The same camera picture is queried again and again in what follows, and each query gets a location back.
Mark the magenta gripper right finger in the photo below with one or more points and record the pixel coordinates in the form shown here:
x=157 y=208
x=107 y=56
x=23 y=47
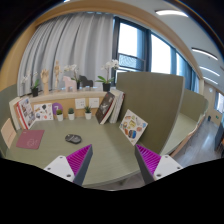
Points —
x=153 y=166

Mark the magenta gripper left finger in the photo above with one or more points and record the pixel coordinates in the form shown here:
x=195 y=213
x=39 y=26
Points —
x=72 y=167

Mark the dark grey computer mouse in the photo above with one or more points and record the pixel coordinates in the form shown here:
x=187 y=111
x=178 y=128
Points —
x=72 y=138

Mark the colourful sticker board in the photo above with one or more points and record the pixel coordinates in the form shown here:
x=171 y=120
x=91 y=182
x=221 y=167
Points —
x=132 y=126

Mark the small potted plant middle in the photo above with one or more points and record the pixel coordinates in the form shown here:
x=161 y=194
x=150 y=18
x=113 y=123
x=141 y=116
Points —
x=71 y=114

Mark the small potted plant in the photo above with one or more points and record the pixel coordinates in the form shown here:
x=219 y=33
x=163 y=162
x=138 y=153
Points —
x=71 y=114
x=88 y=113
x=59 y=114

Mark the small potted plant left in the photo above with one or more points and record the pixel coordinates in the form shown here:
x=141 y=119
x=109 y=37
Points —
x=59 y=114

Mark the small potted plant right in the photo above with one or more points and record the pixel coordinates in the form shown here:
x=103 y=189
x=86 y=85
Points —
x=88 y=113

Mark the purple round card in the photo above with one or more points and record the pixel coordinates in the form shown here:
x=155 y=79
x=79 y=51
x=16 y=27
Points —
x=56 y=107

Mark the white illustrated card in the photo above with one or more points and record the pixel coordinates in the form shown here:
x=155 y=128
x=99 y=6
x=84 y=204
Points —
x=43 y=112

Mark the green partition panel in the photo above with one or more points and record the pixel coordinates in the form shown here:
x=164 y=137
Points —
x=156 y=98

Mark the dark cover book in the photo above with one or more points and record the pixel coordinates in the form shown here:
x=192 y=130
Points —
x=104 y=107

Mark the beige card at left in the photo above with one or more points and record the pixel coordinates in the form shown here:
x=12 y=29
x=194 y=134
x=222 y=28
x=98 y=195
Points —
x=8 y=132

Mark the picture book red spine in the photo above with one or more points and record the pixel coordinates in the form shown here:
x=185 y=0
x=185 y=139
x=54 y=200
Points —
x=25 y=113

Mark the white leaning book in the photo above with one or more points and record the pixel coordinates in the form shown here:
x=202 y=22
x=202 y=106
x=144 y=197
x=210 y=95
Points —
x=119 y=97

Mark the pink toy horse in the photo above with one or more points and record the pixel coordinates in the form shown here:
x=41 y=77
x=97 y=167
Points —
x=70 y=85

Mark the black toy horse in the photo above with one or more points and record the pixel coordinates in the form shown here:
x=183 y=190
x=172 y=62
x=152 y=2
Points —
x=85 y=82

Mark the orchid pot far left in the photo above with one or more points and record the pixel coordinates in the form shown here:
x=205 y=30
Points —
x=34 y=82

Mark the wooden hand model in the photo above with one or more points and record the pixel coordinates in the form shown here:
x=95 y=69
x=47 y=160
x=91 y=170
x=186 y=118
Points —
x=45 y=78

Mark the wooden mannequin figure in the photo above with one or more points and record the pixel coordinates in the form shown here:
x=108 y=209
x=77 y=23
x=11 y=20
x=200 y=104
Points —
x=57 y=71

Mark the white orchid behind horse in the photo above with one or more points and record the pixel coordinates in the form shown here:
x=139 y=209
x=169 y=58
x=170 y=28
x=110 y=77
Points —
x=74 y=68

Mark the white orchid black pot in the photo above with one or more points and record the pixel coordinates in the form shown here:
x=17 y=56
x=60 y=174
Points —
x=106 y=81

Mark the grey curtain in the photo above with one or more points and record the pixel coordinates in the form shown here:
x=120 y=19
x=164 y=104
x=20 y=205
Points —
x=83 y=39

